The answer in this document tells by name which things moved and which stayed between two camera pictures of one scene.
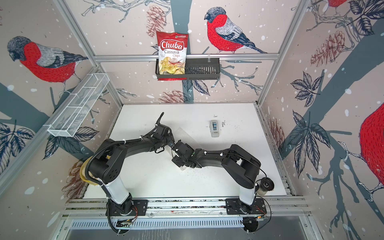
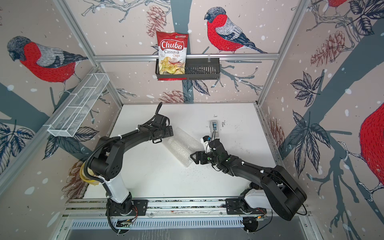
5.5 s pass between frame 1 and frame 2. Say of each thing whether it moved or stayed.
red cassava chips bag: stayed
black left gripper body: moved
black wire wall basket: stayed
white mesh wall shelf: stayed
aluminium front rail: stayed
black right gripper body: moved
